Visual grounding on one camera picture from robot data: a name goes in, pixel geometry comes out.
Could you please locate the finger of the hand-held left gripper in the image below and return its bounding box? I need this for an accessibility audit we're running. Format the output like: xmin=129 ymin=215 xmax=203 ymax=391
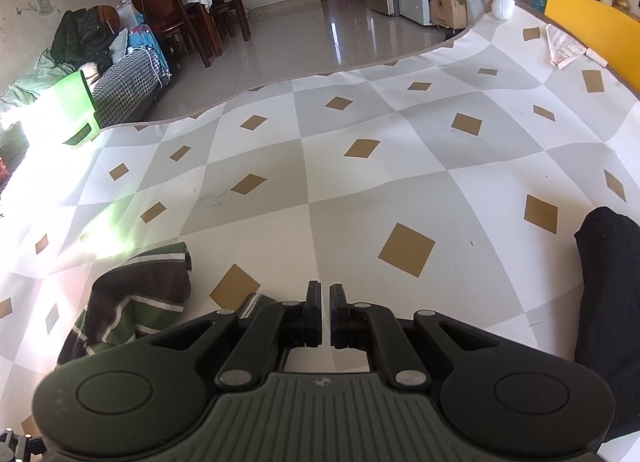
xmin=0 ymin=427 xmax=46 ymax=462

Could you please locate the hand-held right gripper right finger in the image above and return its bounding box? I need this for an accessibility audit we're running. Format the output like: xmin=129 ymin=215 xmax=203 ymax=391
xmin=328 ymin=283 xmax=501 ymax=386

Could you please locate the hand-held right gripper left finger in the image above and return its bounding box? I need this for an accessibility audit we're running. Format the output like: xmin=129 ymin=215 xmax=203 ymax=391
xmin=150 ymin=281 xmax=324 ymax=389

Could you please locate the green brown striped t-shirt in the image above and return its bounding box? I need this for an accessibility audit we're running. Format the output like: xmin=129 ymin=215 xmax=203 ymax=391
xmin=56 ymin=242 xmax=281 ymax=368

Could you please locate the grey white diamond tablecloth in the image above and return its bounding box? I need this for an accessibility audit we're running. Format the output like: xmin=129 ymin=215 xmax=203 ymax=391
xmin=0 ymin=0 xmax=640 ymax=462

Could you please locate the black folded cloth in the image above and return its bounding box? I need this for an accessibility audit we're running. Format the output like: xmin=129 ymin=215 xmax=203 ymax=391
xmin=574 ymin=207 xmax=640 ymax=445

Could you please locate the houndstooth fabric bag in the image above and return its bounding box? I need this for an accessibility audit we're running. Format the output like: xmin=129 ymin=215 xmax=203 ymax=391
xmin=92 ymin=49 xmax=163 ymax=125

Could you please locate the blue printed bag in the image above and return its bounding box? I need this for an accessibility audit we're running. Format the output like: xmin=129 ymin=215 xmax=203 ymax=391
xmin=126 ymin=24 xmax=171 ymax=87

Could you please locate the green plastic stool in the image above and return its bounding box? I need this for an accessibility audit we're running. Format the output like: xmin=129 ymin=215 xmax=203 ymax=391
xmin=35 ymin=69 xmax=103 ymax=147

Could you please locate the brown cardboard box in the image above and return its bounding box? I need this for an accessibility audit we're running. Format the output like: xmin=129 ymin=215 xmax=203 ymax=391
xmin=430 ymin=0 xmax=468 ymax=30

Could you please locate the folded paper leaflet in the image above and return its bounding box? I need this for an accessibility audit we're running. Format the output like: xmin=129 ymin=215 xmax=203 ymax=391
xmin=545 ymin=24 xmax=588 ymax=70

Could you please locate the dark green jacket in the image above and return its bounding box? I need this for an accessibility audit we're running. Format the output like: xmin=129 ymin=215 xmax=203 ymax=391
xmin=50 ymin=6 xmax=121 ymax=72

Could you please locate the pale green quilt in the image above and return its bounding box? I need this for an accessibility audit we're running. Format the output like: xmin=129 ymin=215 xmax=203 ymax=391
xmin=0 ymin=59 xmax=76 ymax=112

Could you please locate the yellow plastic chair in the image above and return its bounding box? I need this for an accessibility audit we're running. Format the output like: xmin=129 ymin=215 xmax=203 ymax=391
xmin=544 ymin=0 xmax=640 ymax=92

